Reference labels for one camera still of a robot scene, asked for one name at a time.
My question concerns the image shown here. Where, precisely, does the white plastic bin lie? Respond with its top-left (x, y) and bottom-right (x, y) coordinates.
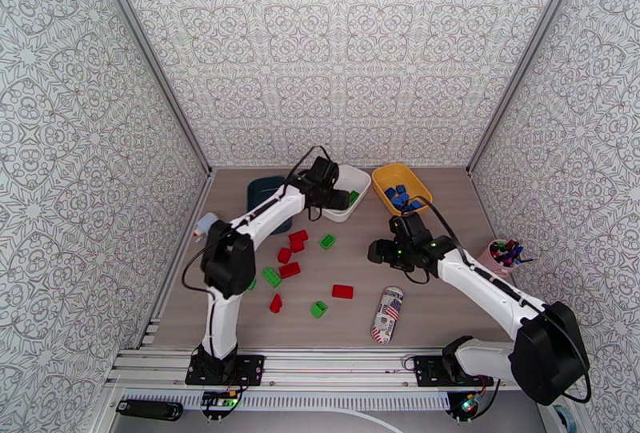
top-left (322, 164), bottom-right (372, 223)

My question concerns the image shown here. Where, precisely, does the dark teal plastic bin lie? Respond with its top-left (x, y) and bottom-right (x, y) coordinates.
top-left (246, 176), bottom-right (294, 236)

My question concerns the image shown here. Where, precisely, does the pink cup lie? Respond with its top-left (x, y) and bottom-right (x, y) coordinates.
top-left (474, 239), bottom-right (521, 279)

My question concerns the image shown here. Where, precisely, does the yellow plastic bin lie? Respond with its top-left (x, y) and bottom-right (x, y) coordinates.
top-left (370, 162), bottom-right (434, 220)

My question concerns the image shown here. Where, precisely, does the white grey glue bottle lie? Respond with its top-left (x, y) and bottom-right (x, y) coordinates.
top-left (194, 212), bottom-right (219, 243)

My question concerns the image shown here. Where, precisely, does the small circuit board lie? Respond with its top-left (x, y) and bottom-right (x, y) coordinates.
top-left (455, 395), bottom-right (485, 418)
top-left (199, 390), bottom-right (240, 411)

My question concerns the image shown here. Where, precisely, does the grey box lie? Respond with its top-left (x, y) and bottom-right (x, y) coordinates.
top-left (532, 385), bottom-right (583, 433)

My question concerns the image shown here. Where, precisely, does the blue tape roll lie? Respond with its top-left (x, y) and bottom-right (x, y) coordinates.
top-left (555, 406), bottom-right (576, 433)

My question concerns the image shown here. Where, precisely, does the black flat device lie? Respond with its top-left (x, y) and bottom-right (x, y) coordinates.
top-left (115, 399), bottom-right (185, 423)

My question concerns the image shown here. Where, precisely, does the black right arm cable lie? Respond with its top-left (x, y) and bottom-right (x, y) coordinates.
top-left (399, 195), bottom-right (593, 405)

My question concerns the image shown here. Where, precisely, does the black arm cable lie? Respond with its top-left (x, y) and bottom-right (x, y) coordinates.
top-left (399, 195), bottom-right (593, 405)
top-left (181, 145), bottom-right (334, 298)

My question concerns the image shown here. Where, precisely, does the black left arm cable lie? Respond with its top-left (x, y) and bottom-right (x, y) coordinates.
top-left (181, 145), bottom-right (334, 298)

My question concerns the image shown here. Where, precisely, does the aluminium table edge rail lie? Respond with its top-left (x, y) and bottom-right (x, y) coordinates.
top-left (466, 168), bottom-right (547, 351)
top-left (137, 168), bottom-right (217, 347)

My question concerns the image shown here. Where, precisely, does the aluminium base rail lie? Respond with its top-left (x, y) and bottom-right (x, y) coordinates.
top-left (103, 346), bottom-right (574, 394)

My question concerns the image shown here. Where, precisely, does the white slotted cable duct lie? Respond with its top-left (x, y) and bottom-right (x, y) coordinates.
top-left (150, 391), bottom-right (451, 410)

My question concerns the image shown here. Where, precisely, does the aluminium frame post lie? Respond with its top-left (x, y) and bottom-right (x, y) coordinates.
top-left (85, 0), bottom-right (215, 175)
top-left (466, 0), bottom-right (586, 175)

